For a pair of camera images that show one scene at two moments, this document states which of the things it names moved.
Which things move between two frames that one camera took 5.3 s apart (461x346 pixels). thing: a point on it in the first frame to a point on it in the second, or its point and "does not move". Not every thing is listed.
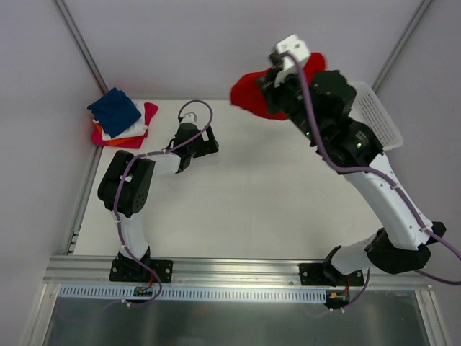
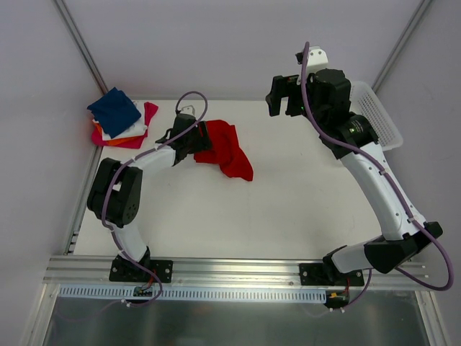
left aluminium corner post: x=81 y=45 does not move
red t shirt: x=248 y=89 to x=225 y=151
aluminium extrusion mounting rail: x=94 y=272 does not move
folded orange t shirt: x=117 y=141 does not move
